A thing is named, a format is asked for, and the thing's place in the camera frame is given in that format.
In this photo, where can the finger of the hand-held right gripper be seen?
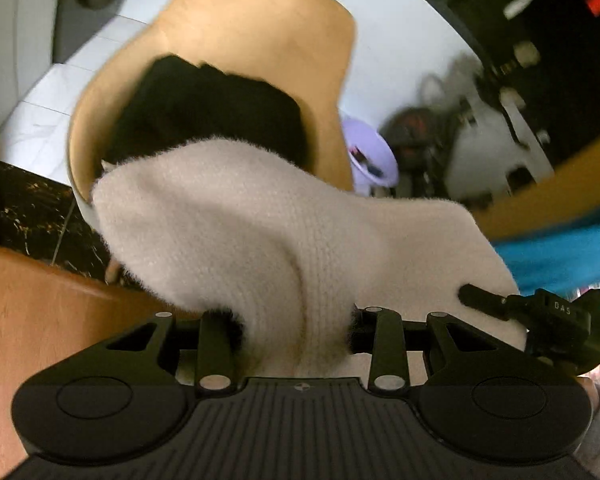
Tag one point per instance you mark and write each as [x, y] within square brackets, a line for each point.
[482, 297]

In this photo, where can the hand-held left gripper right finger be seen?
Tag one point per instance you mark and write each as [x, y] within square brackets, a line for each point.
[385, 345]

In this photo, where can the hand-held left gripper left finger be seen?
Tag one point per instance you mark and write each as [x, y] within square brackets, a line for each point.
[214, 345]

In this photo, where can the white fluffy sweater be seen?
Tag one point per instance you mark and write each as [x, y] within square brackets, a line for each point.
[230, 220]

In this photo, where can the blue cloth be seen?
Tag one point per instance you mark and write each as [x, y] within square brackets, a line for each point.
[565, 255]

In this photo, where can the purple plastic bucket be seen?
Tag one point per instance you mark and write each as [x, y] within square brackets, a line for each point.
[375, 152]

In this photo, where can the black marble panel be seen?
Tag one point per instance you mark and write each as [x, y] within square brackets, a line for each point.
[25, 215]

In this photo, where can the black garment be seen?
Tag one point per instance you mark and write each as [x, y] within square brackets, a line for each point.
[205, 110]

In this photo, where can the tan wooden chair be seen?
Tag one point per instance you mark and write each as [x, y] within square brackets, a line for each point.
[260, 25]

